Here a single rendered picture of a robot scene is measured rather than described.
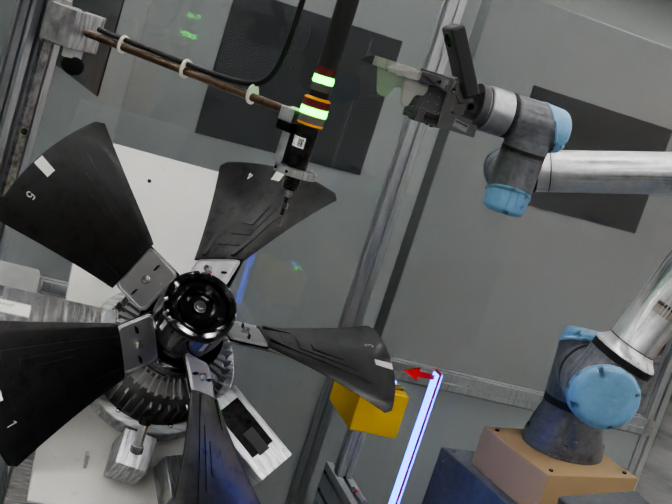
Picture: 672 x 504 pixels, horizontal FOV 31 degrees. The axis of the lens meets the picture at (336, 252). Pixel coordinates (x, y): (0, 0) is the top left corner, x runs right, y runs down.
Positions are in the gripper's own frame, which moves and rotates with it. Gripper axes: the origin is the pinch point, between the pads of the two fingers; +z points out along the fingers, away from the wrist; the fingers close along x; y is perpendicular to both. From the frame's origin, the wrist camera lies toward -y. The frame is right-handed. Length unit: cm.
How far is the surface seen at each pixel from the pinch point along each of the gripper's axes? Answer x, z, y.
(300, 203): 12.2, 0.8, 27.1
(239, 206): 16.1, 9.9, 31.0
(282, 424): 70, -28, 87
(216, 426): -11, 10, 61
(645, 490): 305, -299, 166
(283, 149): 0.8, 9.4, 17.7
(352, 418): 21, -24, 66
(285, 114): 2.2, 10.4, 12.5
